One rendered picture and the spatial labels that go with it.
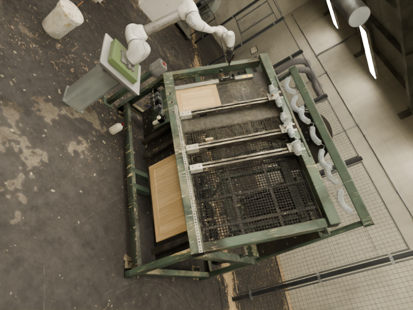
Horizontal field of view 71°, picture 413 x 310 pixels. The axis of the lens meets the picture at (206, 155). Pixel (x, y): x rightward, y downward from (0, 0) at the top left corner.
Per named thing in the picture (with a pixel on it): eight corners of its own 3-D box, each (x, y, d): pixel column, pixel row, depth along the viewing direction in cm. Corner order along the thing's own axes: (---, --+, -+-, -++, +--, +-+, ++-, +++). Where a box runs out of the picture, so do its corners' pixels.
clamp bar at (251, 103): (180, 114, 329) (177, 100, 308) (281, 96, 336) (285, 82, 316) (181, 121, 324) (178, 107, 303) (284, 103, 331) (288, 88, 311)
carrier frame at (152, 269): (117, 104, 389) (165, 72, 358) (179, 144, 496) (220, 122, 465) (124, 278, 278) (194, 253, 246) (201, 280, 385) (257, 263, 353)
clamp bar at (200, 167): (189, 166, 294) (187, 154, 273) (302, 146, 301) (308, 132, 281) (191, 175, 289) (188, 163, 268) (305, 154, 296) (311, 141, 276)
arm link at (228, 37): (236, 45, 323) (230, 39, 329) (237, 32, 310) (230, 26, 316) (228, 48, 320) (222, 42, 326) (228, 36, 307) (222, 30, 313)
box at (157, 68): (148, 65, 344) (160, 57, 337) (155, 71, 353) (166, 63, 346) (149, 72, 338) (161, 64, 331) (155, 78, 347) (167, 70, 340)
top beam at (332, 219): (257, 59, 369) (259, 53, 361) (265, 58, 370) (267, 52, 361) (326, 228, 257) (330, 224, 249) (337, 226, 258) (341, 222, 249)
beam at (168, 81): (163, 79, 367) (161, 72, 357) (173, 77, 367) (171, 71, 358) (191, 258, 255) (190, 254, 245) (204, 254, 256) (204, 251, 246)
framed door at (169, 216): (150, 167, 348) (149, 166, 346) (187, 148, 327) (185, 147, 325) (157, 242, 302) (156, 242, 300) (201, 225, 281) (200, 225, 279)
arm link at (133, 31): (124, 43, 282) (119, 25, 288) (133, 51, 297) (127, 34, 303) (196, 8, 270) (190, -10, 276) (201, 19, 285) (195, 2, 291)
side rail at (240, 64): (173, 77, 367) (171, 71, 358) (257, 63, 374) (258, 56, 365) (173, 81, 364) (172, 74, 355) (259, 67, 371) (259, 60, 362)
